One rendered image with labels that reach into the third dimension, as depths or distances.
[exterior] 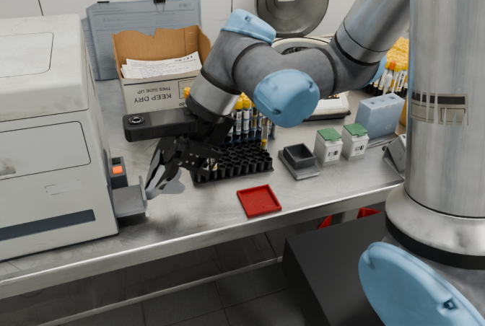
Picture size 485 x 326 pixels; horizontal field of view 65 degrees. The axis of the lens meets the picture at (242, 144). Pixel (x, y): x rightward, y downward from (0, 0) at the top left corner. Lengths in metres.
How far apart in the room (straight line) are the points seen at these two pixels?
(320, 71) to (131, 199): 0.40
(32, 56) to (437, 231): 0.54
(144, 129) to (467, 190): 0.44
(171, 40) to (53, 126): 0.64
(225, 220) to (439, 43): 0.52
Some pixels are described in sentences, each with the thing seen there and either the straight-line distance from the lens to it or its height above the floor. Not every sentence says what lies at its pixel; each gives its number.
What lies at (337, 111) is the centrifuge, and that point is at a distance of 1.00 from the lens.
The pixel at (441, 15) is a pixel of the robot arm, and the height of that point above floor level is 1.33.
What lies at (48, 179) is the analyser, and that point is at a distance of 0.62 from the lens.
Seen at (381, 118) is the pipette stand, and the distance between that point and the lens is 0.93.
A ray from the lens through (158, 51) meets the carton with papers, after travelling 1.15.
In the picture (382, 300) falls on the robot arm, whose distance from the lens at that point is 0.39.
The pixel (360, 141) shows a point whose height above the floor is 0.93.
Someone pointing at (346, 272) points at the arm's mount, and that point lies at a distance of 0.58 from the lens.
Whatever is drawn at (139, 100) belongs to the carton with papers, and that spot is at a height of 0.97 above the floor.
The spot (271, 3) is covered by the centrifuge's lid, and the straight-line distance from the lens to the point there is 1.23.
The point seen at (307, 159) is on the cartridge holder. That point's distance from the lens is 0.81.
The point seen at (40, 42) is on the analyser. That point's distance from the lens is 0.67.
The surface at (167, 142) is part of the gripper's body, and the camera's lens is 0.66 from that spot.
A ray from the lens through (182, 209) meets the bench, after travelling 0.74.
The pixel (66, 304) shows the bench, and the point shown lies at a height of 0.27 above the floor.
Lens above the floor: 1.40
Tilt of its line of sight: 37 degrees down
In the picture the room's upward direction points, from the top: 2 degrees clockwise
